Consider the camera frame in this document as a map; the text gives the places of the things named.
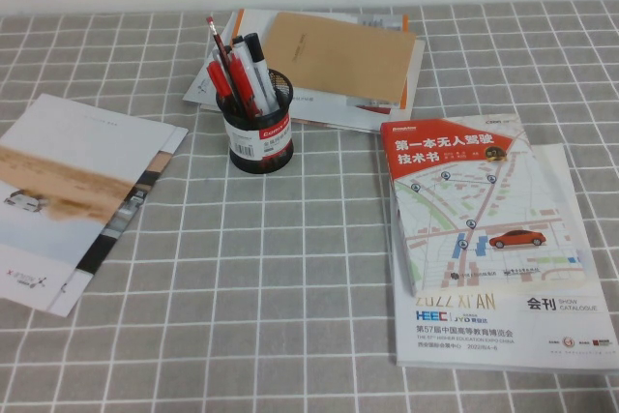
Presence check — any pencil with red eraser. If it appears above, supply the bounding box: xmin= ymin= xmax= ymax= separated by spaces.
xmin=206 ymin=15 xmax=243 ymax=114

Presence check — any white show catalogue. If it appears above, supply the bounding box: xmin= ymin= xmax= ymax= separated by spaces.
xmin=386 ymin=141 xmax=619 ymax=376

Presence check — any brochure with desert car photo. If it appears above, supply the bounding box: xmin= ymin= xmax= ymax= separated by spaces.
xmin=0 ymin=92 xmax=178 ymax=312

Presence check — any black mesh pen holder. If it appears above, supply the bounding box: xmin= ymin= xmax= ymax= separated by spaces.
xmin=216 ymin=68 xmax=295 ymax=175

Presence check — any white brochure with black stripe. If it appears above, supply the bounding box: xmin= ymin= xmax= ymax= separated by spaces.
xmin=47 ymin=125 xmax=190 ymax=318

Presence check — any grey checked tablecloth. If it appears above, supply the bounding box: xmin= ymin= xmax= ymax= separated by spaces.
xmin=0 ymin=0 xmax=619 ymax=413

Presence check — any white folded leaflet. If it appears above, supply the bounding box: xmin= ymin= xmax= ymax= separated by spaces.
xmin=182 ymin=62 xmax=219 ymax=112

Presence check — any brown kraft notebook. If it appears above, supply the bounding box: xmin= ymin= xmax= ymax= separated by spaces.
xmin=263 ymin=11 xmax=418 ymax=109

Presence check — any thick red pen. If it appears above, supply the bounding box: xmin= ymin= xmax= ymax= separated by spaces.
xmin=206 ymin=60 xmax=234 ymax=101

